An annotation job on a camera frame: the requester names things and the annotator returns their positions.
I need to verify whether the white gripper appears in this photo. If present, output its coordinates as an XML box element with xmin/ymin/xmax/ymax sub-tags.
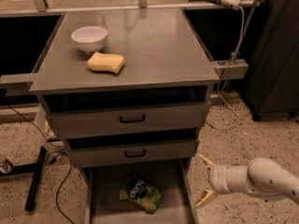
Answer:
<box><xmin>195</xmin><ymin>154</ymin><xmax>231</xmax><ymax>208</ymax></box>

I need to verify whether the green rice chip bag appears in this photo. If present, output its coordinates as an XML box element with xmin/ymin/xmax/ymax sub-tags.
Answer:
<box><xmin>119</xmin><ymin>173</ymin><xmax>162</xmax><ymax>214</ymax></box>

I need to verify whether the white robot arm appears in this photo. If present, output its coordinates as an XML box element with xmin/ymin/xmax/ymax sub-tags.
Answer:
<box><xmin>195</xmin><ymin>154</ymin><xmax>299</xmax><ymax>208</ymax></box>

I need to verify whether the bottom open grey drawer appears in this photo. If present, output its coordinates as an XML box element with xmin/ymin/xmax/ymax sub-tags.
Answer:
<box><xmin>85</xmin><ymin>160</ymin><xmax>199</xmax><ymax>224</ymax></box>

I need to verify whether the middle grey drawer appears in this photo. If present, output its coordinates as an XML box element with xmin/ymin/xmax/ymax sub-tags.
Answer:
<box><xmin>67</xmin><ymin>139</ymin><xmax>199</xmax><ymax>168</ymax></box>

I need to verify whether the grey drawer cabinet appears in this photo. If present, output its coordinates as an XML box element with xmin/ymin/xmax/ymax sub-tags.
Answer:
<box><xmin>28</xmin><ymin>7</ymin><xmax>220</xmax><ymax>224</ymax></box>

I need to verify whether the top grey drawer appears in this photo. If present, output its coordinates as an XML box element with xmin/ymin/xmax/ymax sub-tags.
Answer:
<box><xmin>47</xmin><ymin>102</ymin><xmax>210</xmax><ymax>139</ymax></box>

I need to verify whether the dark cabinet at right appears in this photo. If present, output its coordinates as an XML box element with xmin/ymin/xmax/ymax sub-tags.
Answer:
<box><xmin>241</xmin><ymin>0</ymin><xmax>299</xmax><ymax>121</ymax></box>

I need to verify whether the yellow sponge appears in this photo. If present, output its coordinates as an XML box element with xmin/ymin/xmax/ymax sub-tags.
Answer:
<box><xmin>87</xmin><ymin>52</ymin><xmax>124</xmax><ymax>75</ymax></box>

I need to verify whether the black metal stand leg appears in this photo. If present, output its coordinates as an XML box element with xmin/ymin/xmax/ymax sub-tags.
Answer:
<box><xmin>0</xmin><ymin>147</ymin><xmax>47</xmax><ymax>211</ymax></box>

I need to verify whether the white ceramic bowl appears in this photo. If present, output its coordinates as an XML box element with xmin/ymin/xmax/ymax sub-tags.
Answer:
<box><xmin>71</xmin><ymin>26</ymin><xmax>107</xmax><ymax>53</ymax></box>

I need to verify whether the small object on floor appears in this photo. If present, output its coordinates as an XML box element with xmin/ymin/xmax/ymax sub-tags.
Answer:
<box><xmin>0</xmin><ymin>155</ymin><xmax>13</xmax><ymax>175</ymax></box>

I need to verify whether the white hanging cable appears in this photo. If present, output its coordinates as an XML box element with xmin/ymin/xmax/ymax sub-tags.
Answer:
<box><xmin>206</xmin><ymin>5</ymin><xmax>246</xmax><ymax>133</ymax></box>

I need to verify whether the grey side rail bracket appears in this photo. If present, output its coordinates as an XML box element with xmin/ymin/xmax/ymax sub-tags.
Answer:
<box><xmin>211</xmin><ymin>59</ymin><xmax>249</xmax><ymax>80</ymax></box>

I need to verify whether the black floor cable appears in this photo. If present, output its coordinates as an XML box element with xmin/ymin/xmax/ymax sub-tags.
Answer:
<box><xmin>6</xmin><ymin>105</ymin><xmax>76</xmax><ymax>224</ymax></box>

